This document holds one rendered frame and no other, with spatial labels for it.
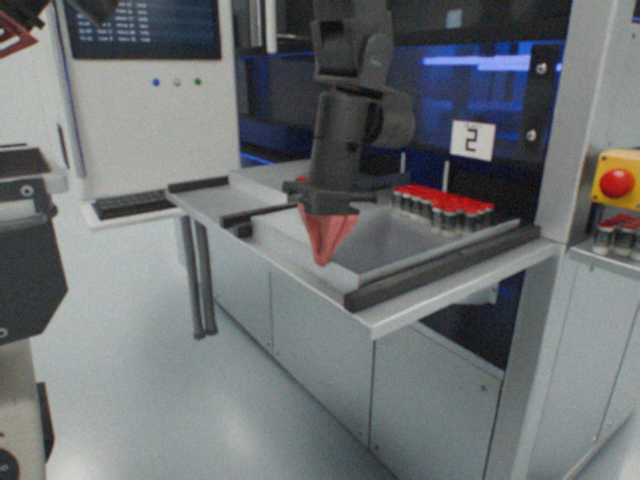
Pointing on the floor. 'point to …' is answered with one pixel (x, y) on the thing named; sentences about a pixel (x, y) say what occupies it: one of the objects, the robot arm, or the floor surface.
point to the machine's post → (559, 222)
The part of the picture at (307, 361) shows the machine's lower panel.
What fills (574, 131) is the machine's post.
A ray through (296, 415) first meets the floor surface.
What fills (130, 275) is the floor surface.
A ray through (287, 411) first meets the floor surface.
